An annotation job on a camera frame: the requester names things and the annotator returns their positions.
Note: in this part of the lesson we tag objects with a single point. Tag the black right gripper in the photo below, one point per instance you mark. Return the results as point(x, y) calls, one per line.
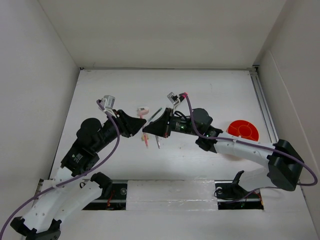
point(160, 126)

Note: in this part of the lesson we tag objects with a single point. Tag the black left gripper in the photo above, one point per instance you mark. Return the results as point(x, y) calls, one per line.
point(129, 125)

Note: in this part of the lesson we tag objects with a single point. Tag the green pen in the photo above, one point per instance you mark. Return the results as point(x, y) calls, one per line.
point(154, 115)

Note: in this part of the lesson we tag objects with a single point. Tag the pink white stapler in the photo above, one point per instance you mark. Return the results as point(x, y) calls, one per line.
point(142, 111)

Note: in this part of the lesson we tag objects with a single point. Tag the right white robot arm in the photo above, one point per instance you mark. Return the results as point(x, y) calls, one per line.
point(280, 165)

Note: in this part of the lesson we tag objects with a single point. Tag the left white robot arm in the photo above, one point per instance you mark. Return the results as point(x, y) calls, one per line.
point(56, 203)

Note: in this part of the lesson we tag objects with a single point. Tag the yellow eraser block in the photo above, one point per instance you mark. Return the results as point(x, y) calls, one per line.
point(144, 136)

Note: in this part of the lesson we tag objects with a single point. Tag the orange round organizer container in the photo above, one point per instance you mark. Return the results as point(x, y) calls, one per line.
point(243, 129)

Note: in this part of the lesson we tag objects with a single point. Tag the black handled scissors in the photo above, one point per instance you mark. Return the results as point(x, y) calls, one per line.
point(157, 141)

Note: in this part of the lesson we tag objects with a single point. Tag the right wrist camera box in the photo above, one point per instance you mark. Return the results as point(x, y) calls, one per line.
point(175, 99)

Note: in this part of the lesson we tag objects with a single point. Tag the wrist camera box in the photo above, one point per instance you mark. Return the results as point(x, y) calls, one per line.
point(107, 102)
point(175, 99)

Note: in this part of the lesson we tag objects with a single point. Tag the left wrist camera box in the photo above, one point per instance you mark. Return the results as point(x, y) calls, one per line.
point(107, 102)

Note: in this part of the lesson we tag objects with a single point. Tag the black front mounting rail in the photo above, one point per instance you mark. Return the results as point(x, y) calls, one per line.
point(171, 195)

